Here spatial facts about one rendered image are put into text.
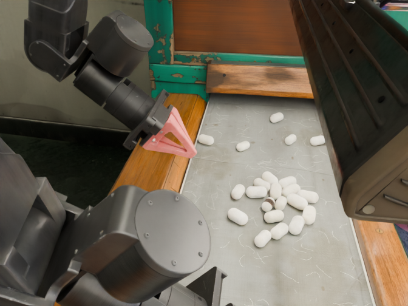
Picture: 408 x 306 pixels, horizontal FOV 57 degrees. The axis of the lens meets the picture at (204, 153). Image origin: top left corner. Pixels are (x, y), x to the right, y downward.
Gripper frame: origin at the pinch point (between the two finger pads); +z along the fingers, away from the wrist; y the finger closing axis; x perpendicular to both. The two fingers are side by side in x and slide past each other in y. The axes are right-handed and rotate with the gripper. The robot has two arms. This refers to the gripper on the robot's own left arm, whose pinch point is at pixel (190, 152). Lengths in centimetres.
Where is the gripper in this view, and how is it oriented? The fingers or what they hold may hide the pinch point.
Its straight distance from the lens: 58.6
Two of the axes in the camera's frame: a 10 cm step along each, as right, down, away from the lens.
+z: 7.5, 6.0, 2.7
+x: -6.4, 5.9, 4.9
